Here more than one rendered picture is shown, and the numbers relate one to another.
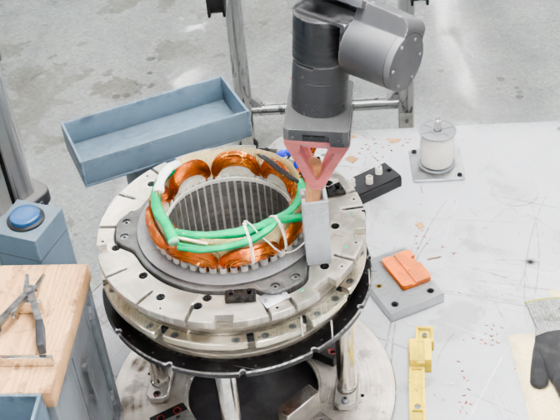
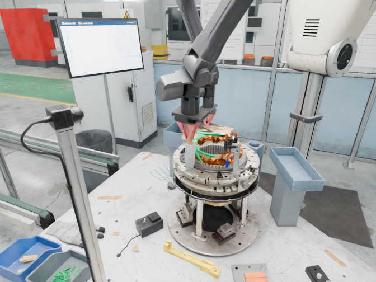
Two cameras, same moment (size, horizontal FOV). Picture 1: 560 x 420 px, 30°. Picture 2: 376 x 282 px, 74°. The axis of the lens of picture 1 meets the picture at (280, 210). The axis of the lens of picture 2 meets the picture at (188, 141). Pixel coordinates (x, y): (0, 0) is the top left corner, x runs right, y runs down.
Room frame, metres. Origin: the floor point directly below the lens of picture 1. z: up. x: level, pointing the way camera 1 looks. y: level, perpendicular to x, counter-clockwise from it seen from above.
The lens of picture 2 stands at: (1.11, -0.74, 1.56)
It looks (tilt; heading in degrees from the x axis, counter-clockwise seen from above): 26 degrees down; 109
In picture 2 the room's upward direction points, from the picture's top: straight up
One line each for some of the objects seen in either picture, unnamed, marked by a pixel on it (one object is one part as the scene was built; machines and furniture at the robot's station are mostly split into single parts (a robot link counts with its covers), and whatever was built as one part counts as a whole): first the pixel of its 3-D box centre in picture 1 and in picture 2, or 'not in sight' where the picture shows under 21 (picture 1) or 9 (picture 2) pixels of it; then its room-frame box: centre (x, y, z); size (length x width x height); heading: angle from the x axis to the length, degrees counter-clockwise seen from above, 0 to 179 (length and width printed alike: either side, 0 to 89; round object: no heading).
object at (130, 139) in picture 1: (168, 194); (287, 191); (1.23, 0.16, 0.92); 0.25 x 0.11 x 0.28; 110
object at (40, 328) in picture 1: (40, 336); not in sight; (0.80, 0.27, 1.09); 0.04 x 0.01 x 0.02; 9
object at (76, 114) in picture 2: not in sight; (66, 116); (0.71, -0.36, 1.37); 0.06 x 0.04 x 0.04; 61
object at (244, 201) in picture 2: not in sight; (244, 206); (1.07, 0.04, 0.91); 0.02 x 0.02 x 0.21
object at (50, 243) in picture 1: (47, 288); (250, 167); (1.07, 0.33, 0.91); 0.07 x 0.07 x 0.25; 66
